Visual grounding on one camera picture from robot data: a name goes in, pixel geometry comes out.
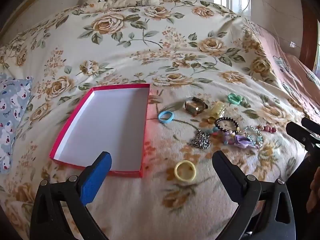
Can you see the pink bed sheet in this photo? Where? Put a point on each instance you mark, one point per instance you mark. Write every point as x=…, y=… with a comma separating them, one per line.
x=295, y=80

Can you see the blue koala print pillow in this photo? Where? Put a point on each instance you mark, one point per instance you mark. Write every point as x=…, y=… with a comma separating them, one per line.
x=12, y=110

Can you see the red shallow cardboard box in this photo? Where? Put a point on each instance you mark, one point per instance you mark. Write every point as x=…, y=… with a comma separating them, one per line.
x=112, y=120

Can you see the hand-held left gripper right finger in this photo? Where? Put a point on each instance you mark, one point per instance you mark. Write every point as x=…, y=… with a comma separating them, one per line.
x=228, y=177

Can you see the person's right hand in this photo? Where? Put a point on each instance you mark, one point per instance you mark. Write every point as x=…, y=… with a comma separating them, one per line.
x=315, y=190

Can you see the cream floral blanket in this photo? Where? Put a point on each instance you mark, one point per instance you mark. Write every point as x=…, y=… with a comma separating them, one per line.
x=150, y=55

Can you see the yellow hair claw clip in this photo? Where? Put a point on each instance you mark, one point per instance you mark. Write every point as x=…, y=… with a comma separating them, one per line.
x=217, y=108

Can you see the gold square wristwatch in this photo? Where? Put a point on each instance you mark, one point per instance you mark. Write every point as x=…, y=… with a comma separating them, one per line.
x=197, y=108

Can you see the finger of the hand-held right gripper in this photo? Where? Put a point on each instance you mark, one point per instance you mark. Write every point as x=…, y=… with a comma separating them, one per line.
x=310, y=126
x=296, y=131

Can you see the dark wooden headboard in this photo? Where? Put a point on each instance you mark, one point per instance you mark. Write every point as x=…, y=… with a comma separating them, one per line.
x=305, y=40

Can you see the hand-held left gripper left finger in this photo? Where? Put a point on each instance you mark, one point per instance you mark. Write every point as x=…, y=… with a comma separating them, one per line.
x=96, y=177

